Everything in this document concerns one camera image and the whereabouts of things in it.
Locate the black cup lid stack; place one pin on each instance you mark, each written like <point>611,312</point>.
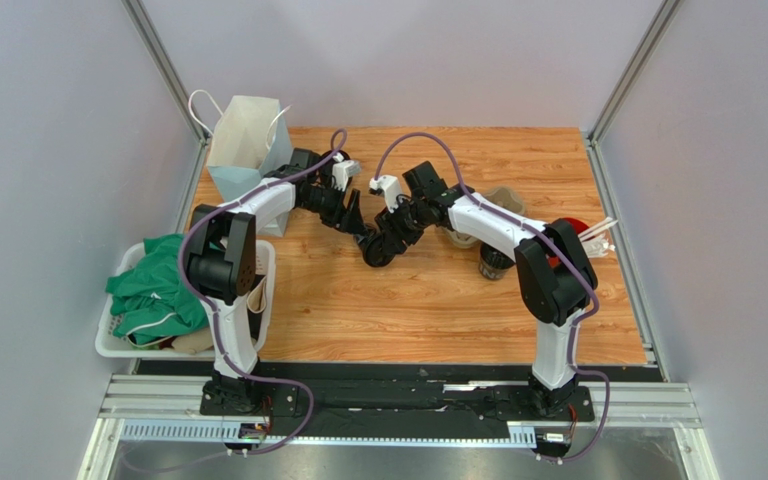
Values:
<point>344,167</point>

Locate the single black cup lid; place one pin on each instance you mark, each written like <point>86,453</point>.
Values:
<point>377,248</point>

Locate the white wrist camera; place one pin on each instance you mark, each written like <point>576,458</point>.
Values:
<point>388,188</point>
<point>341,186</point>

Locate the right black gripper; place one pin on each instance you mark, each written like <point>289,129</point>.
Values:
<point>389,222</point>

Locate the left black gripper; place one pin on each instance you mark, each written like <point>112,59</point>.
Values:
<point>350,221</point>

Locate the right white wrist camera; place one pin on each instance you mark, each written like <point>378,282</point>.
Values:
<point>388,188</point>

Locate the bottom pulp cup carrier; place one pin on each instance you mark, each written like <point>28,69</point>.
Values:
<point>494,218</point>

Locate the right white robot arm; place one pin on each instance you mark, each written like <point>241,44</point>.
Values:
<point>556,279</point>

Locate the black paper cup stack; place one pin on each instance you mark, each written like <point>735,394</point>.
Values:
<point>493,264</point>

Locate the white paper bag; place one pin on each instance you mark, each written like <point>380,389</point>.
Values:
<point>249,140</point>

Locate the beige cloth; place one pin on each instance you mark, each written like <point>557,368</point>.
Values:
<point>201,340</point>

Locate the green cloth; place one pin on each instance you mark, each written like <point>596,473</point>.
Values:
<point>150,299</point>

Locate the red straw holder cup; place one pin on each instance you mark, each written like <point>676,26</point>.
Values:
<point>578,225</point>

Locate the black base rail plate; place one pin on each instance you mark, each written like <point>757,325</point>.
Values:
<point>397,401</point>

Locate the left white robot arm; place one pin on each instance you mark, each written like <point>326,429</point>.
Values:
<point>218,260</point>

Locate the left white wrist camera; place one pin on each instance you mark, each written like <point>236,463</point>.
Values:
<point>341,186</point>

